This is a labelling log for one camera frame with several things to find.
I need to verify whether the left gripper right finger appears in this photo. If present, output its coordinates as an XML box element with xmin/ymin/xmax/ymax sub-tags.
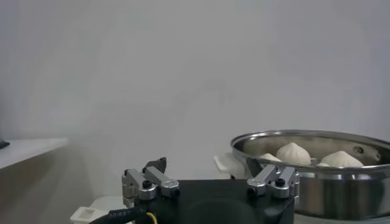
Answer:
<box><xmin>246</xmin><ymin>156</ymin><xmax>301</xmax><ymax>200</ymax></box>

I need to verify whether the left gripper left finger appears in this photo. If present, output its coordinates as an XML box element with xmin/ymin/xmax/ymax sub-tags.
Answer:
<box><xmin>121</xmin><ymin>156</ymin><xmax>180</xmax><ymax>208</ymax></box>

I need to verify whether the stainless steel steamer basket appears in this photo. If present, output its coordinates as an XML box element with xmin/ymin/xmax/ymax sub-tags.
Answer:
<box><xmin>213</xmin><ymin>130</ymin><xmax>390</xmax><ymax>220</ymax></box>

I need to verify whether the white side table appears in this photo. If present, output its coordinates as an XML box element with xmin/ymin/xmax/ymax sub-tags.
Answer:
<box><xmin>0</xmin><ymin>137</ymin><xmax>69</xmax><ymax>170</ymax></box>

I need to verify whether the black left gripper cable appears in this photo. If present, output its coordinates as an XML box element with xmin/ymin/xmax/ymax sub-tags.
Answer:
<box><xmin>88</xmin><ymin>206</ymin><xmax>159</xmax><ymax>224</ymax></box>

